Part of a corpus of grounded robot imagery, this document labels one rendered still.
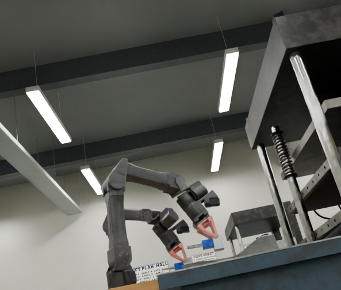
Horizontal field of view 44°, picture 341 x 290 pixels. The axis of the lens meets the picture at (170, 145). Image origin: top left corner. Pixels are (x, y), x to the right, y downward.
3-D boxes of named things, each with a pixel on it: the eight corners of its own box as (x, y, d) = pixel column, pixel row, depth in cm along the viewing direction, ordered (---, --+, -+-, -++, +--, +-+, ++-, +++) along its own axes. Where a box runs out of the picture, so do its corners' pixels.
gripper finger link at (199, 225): (223, 234, 158) (207, 215, 161) (224, 230, 151) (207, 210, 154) (209, 245, 156) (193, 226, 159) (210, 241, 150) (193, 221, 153)
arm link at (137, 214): (164, 209, 192) (117, 208, 211) (150, 208, 185) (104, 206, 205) (162, 237, 190) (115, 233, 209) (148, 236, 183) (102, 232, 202)
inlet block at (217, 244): (188, 254, 150) (186, 239, 153) (188, 256, 155) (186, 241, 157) (224, 247, 151) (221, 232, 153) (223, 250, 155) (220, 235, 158)
